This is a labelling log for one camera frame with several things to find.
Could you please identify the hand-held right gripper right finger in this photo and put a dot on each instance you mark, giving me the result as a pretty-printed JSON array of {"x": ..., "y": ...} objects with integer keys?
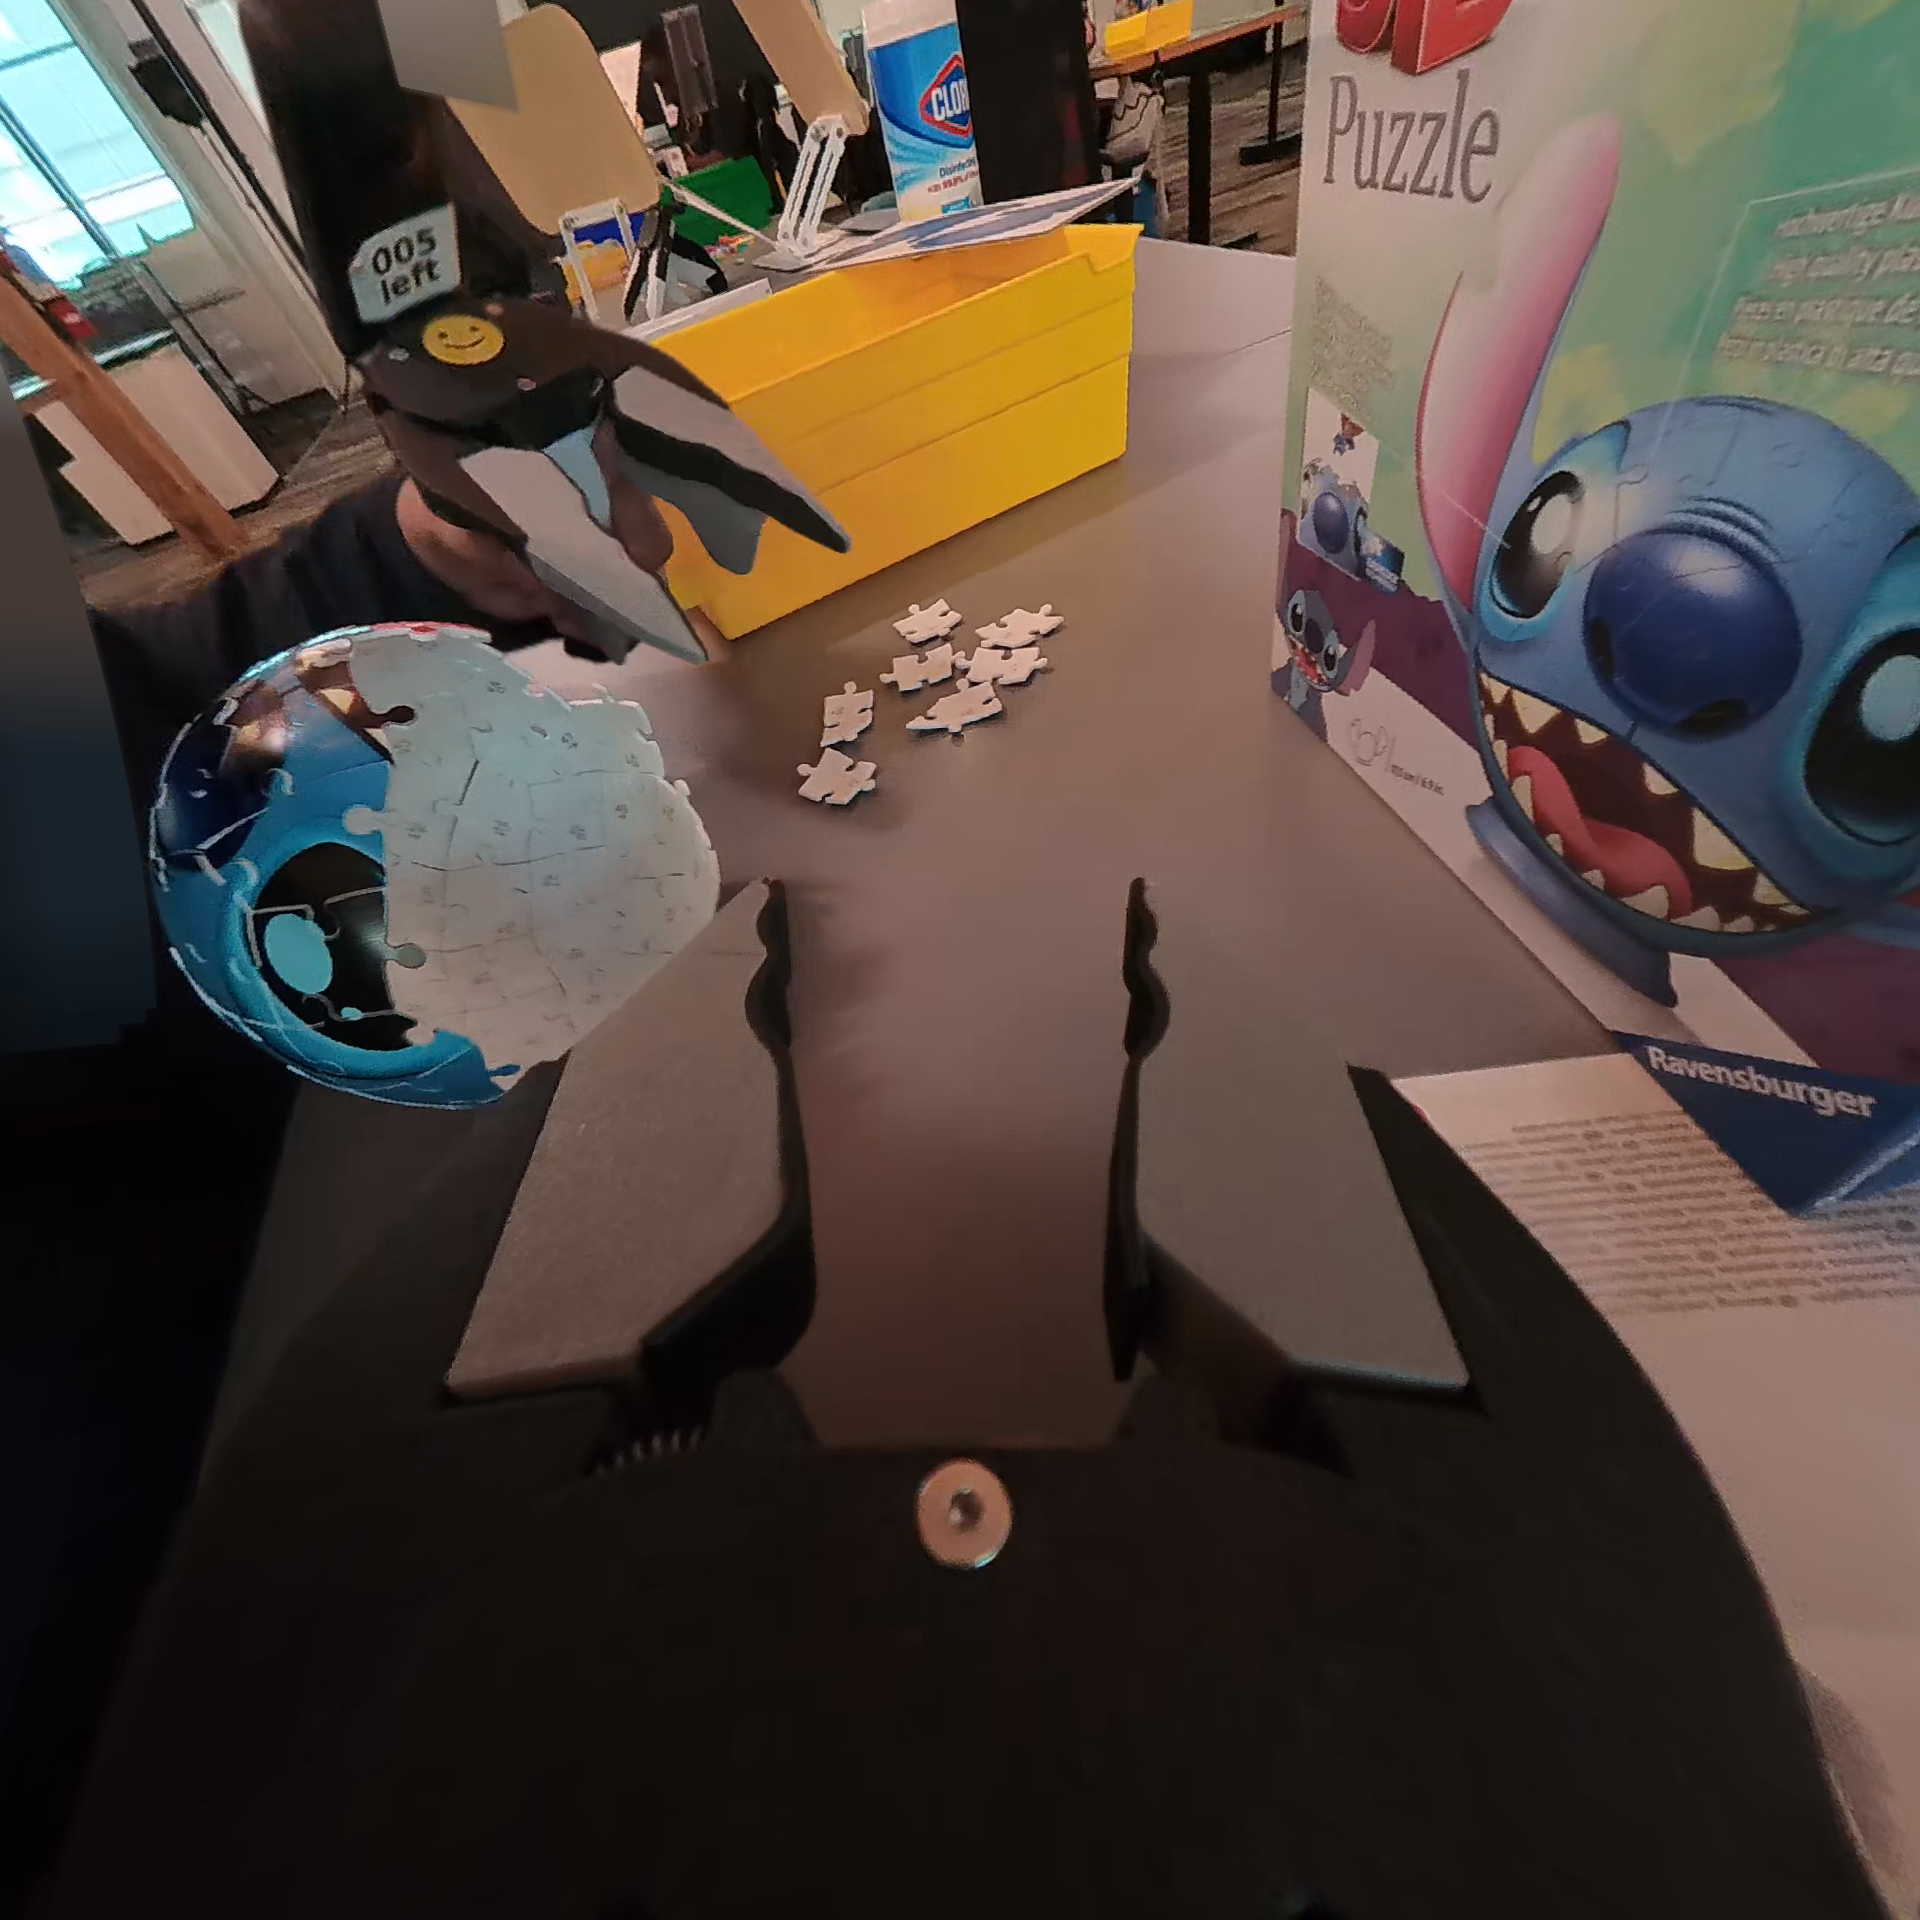
[{"x": 1260, "y": 1201}]

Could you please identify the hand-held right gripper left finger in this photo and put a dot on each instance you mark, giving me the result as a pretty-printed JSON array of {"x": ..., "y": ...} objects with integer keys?
[{"x": 645, "y": 1201}]

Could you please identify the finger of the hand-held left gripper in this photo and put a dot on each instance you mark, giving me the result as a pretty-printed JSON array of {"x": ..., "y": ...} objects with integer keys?
[
  {"x": 705, "y": 435},
  {"x": 570, "y": 541}
]

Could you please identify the white puzzle pieces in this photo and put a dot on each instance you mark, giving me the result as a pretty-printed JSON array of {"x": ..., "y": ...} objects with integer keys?
[{"x": 926, "y": 620}]

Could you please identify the blue white puzzle ball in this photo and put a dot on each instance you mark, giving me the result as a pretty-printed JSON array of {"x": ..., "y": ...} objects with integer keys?
[{"x": 524, "y": 839}]

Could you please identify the person's left forearm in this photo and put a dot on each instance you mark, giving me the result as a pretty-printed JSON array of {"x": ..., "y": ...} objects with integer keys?
[{"x": 271, "y": 629}]

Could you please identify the colourful cardboard puzzle box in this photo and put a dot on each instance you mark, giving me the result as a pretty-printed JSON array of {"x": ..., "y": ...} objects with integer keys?
[{"x": 1652, "y": 451}]

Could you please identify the person's left hand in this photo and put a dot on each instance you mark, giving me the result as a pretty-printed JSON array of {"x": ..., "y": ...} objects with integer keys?
[{"x": 487, "y": 580}]

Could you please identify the stacked yellow plastic bins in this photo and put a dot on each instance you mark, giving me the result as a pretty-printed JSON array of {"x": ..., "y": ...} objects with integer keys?
[{"x": 902, "y": 422}]

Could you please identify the green box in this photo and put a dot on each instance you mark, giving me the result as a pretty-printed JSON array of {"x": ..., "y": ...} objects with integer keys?
[{"x": 721, "y": 195}]

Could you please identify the white cabinet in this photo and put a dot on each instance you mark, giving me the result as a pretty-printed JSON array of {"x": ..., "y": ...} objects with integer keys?
[{"x": 212, "y": 435}]

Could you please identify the tan board white stand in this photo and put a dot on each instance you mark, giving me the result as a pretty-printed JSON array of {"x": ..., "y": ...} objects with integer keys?
[
  {"x": 804, "y": 61},
  {"x": 587, "y": 119}
]

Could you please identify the blue white booklet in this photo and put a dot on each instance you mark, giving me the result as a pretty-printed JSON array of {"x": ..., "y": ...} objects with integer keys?
[{"x": 990, "y": 222}]

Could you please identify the white blue wipes canister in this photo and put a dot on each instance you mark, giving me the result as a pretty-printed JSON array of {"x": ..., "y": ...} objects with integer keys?
[{"x": 917, "y": 119}]

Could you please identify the glass window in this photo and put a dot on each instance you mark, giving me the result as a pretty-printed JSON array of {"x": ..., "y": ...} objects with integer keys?
[{"x": 60, "y": 149}]

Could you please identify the white instruction leaflet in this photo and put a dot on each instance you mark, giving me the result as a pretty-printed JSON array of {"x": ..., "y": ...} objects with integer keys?
[{"x": 1724, "y": 1321}]

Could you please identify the background desk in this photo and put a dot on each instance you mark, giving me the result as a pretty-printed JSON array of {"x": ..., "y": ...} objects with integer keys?
[{"x": 1231, "y": 34}]

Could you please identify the slanted wooden post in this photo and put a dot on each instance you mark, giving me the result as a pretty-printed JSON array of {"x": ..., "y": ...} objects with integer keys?
[{"x": 121, "y": 422}]

